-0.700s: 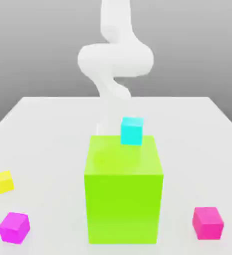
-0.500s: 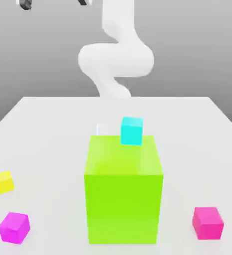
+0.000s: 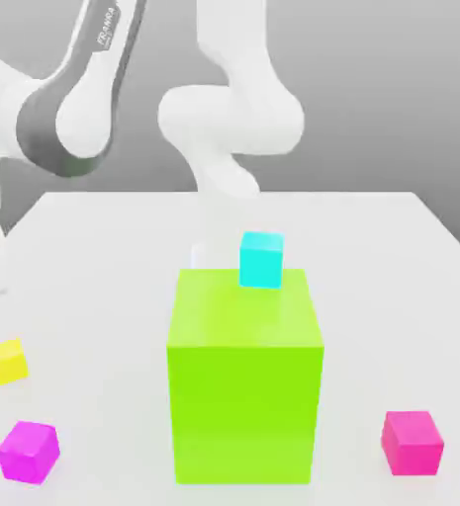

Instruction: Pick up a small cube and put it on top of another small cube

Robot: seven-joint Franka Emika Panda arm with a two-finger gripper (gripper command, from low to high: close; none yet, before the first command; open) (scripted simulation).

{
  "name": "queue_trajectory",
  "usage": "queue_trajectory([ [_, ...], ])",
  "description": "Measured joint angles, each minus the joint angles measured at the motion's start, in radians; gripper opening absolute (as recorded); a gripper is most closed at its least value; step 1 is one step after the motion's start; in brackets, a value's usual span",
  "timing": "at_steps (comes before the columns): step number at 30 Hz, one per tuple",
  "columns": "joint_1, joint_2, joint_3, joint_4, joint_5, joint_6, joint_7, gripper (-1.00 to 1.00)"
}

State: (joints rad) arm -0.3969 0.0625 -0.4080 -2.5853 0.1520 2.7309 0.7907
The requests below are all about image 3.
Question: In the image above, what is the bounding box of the small yellow cube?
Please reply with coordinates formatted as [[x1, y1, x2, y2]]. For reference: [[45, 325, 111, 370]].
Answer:
[[0, 337, 31, 386]]

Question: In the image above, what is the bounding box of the small magenta cube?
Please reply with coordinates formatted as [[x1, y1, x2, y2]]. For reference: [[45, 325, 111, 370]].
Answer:
[[0, 420, 61, 486]]

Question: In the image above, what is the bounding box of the small cyan cube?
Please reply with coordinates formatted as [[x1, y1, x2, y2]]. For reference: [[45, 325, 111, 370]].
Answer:
[[238, 231, 286, 291]]

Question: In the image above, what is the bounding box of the small pink cube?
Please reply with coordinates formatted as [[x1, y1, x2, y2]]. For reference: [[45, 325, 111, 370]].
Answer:
[[380, 409, 446, 477]]

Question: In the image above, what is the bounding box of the large lime green box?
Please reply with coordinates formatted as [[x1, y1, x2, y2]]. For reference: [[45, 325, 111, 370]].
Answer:
[[165, 268, 326, 486]]

